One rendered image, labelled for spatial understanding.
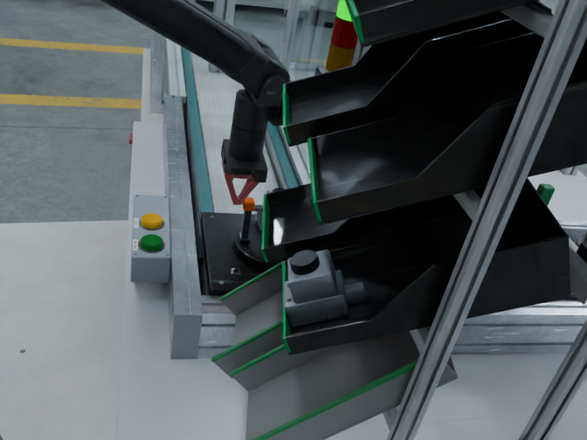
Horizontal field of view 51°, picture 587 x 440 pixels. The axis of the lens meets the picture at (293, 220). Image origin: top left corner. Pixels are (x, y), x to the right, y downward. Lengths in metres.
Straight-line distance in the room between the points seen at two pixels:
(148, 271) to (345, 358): 0.48
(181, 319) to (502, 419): 0.57
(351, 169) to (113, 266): 0.74
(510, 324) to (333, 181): 0.71
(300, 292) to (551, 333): 0.75
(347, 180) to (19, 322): 0.72
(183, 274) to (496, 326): 0.58
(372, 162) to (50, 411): 0.63
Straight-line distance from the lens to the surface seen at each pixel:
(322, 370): 0.80
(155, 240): 1.14
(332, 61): 1.19
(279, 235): 0.79
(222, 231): 1.18
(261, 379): 0.85
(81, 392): 1.03
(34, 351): 1.10
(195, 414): 1.00
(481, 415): 1.14
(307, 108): 0.74
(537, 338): 1.29
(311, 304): 0.64
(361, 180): 0.59
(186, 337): 1.04
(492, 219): 0.53
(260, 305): 0.94
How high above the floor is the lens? 1.64
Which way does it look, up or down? 32 degrees down
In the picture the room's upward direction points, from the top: 12 degrees clockwise
